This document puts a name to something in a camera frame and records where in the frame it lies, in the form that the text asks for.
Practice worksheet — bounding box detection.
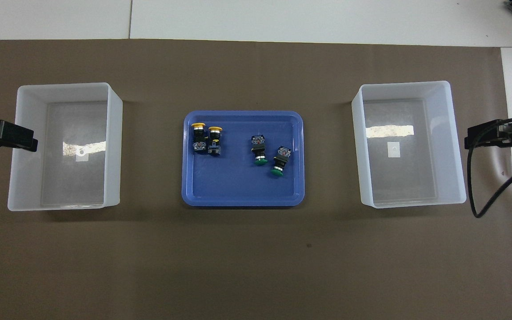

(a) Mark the yellow push button switch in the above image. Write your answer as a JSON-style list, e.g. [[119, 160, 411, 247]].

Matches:
[[208, 127, 223, 156], [191, 122, 208, 155]]

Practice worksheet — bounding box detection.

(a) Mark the green push button switch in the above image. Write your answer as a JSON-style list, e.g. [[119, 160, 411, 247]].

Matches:
[[251, 135, 268, 166], [270, 146, 292, 177]]

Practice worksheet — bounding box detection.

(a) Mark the translucent white plastic box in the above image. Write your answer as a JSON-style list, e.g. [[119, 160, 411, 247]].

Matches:
[[351, 80, 467, 209], [7, 82, 124, 212]]

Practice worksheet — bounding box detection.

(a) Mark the blue plastic tray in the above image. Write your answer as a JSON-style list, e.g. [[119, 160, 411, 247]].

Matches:
[[181, 110, 305, 208]]

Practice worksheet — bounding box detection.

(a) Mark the brown paper table mat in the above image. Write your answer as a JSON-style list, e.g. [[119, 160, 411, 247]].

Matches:
[[0, 39, 512, 320]]

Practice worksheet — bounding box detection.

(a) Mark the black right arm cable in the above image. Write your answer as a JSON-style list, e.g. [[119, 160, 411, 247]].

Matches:
[[466, 116, 512, 218]]

